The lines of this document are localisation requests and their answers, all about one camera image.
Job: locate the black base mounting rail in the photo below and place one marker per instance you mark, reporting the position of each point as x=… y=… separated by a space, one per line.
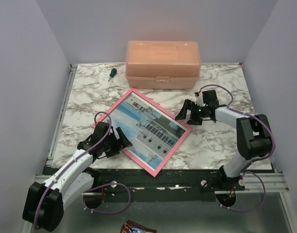
x=137 y=185

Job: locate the building photo print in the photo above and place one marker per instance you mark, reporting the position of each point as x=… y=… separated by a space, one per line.
x=148 y=128

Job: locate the green handled screwdriver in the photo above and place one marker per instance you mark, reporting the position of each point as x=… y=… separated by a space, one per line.
x=112 y=73

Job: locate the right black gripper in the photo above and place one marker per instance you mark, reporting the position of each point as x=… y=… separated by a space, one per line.
x=190 y=106

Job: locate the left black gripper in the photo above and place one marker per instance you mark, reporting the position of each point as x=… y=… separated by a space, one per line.
x=123 y=141

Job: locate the brown snack wrapper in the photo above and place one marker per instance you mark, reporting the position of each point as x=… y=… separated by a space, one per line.
x=132 y=227

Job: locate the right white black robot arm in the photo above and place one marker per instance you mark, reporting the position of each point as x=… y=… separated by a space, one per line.
x=254 y=138

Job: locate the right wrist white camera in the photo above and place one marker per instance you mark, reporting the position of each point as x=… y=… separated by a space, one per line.
x=199 y=99

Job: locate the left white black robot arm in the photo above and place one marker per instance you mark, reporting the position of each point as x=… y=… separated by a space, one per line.
x=46 y=202

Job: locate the orange translucent plastic toolbox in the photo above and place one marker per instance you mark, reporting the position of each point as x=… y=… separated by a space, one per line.
x=162 y=64

